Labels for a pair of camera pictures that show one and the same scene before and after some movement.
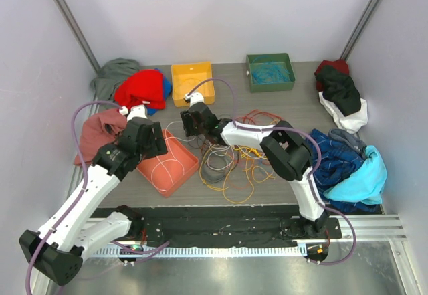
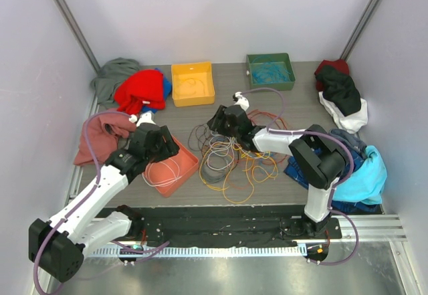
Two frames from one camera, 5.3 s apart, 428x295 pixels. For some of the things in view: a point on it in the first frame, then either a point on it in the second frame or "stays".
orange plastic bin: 166,172 stays
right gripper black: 188,127 → 214,123
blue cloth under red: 167,87 stays
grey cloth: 111,75 stays
